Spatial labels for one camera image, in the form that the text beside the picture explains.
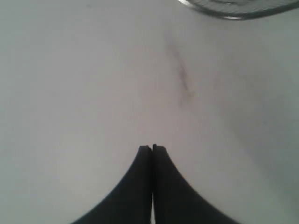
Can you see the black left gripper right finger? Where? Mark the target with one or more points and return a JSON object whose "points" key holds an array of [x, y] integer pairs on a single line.
{"points": [[175, 201]]}

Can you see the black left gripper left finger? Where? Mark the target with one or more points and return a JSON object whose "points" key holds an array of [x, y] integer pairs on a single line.
{"points": [[130, 202]]}

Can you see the metal wire mesh basket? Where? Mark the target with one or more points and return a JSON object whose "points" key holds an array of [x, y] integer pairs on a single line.
{"points": [[241, 9]]}

